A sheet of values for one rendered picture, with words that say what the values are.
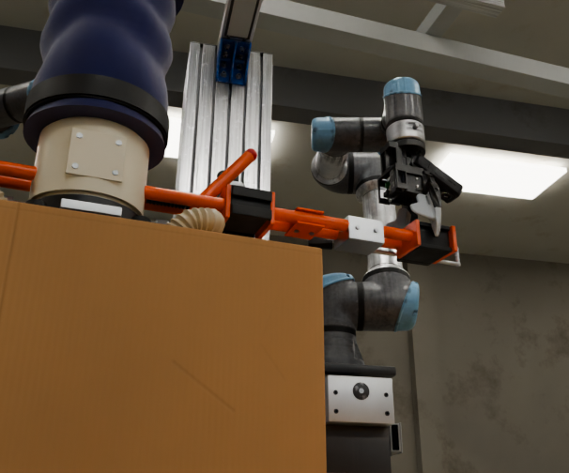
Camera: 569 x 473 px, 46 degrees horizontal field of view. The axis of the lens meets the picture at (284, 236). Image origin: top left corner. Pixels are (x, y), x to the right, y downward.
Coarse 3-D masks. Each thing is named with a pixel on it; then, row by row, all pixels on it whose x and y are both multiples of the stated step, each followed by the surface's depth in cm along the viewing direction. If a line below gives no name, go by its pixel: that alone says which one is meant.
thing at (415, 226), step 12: (408, 228) 121; (420, 228) 120; (444, 228) 121; (420, 240) 117; (432, 240) 120; (444, 240) 121; (396, 252) 124; (408, 252) 121; (420, 252) 121; (432, 252) 120; (444, 252) 120
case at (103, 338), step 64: (0, 256) 75; (64, 256) 78; (128, 256) 80; (192, 256) 83; (256, 256) 87; (320, 256) 90; (0, 320) 72; (64, 320) 75; (128, 320) 78; (192, 320) 80; (256, 320) 83; (320, 320) 87; (0, 384) 70; (64, 384) 72; (128, 384) 75; (192, 384) 78; (256, 384) 80; (320, 384) 83; (0, 448) 68; (64, 448) 70; (128, 448) 72; (192, 448) 75; (256, 448) 78; (320, 448) 80
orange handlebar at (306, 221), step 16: (0, 160) 97; (0, 176) 100; (16, 176) 98; (32, 176) 98; (160, 192) 104; (176, 192) 105; (144, 208) 107; (160, 208) 108; (176, 208) 109; (304, 208) 113; (288, 224) 115; (304, 224) 112; (320, 224) 113; (336, 224) 114; (384, 240) 121; (400, 240) 122
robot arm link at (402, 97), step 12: (396, 84) 133; (408, 84) 133; (384, 96) 135; (396, 96) 132; (408, 96) 132; (420, 96) 134; (384, 108) 135; (396, 108) 131; (408, 108) 130; (420, 108) 132; (384, 120) 137; (396, 120) 130; (420, 120) 130
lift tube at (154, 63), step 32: (64, 0) 106; (96, 0) 105; (128, 0) 106; (160, 0) 112; (64, 32) 104; (96, 32) 102; (128, 32) 105; (160, 32) 110; (64, 64) 100; (96, 64) 100; (128, 64) 102; (160, 64) 110; (160, 96) 106; (32, 128) 102; (160, 160) 111
